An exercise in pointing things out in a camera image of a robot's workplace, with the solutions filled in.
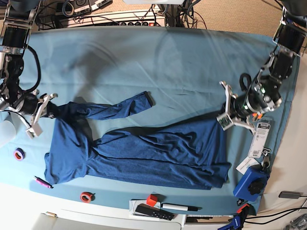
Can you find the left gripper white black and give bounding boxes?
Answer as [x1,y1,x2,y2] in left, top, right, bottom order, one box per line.
[216,81,256,134]

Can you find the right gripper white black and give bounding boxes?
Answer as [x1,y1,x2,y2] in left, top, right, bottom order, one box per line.
[26,93,59,139]

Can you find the dark blue t-shirt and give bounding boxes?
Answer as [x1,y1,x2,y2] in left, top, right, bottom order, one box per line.
[44,92,231,190]

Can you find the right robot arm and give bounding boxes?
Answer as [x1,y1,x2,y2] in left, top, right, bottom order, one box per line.
[0,0,58,138]

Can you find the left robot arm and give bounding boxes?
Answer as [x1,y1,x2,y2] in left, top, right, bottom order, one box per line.
[217,0,307,133]

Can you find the orange black utility knife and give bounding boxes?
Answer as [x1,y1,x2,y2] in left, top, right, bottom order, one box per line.
[252,113,263,121]

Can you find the white packaged item blister card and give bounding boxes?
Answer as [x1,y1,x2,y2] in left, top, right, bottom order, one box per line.
[248,117,273,159]

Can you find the white paper roll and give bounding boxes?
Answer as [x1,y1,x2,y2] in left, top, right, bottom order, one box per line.
[0,120,16,148]

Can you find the white paper card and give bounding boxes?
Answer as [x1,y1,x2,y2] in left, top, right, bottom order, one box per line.
[236,157,259,175]

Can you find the purple tape roll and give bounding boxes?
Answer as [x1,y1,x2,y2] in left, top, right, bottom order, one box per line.
[13,148,25,161]

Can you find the metal carabiner keys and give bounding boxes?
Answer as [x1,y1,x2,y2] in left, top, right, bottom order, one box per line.
[261,148,271,171]

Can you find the light blue table cloth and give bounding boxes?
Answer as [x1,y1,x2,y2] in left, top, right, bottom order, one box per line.
[0,25,301,216]

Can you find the blue box black knob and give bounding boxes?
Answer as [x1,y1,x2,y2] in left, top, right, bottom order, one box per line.
[233,166,270,202]

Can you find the pink marker pen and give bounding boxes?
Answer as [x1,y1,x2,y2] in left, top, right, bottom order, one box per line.
[34,176,53,189]

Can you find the orange black lower clamp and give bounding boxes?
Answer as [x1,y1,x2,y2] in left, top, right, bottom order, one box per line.
[236,203,250,214]

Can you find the red tape roll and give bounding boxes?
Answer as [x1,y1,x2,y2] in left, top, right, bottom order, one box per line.
[80,192,95,203]

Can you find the grey adapter box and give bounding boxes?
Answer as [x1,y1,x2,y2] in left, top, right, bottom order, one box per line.
[278,191,301,199]

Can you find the white black marker pen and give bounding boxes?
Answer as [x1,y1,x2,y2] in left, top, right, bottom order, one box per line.
[161,203,201,212]

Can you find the blue black clamp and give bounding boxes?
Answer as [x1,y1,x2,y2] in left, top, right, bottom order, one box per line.
[218,215,245,230]

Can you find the red cube block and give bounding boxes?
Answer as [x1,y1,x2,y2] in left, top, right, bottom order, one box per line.
[146,194,158,207]

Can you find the black foot pedal start label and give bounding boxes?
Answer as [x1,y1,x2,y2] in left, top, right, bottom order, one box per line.
[73,0,91,15]

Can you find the black remote control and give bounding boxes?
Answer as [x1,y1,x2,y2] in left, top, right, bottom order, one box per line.
[135,204,175,220]

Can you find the white book under remote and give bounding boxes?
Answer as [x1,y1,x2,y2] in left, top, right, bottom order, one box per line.
[129,198,187,226]

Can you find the white power strip red switch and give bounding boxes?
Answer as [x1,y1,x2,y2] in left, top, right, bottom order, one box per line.
[94,21,162,26]

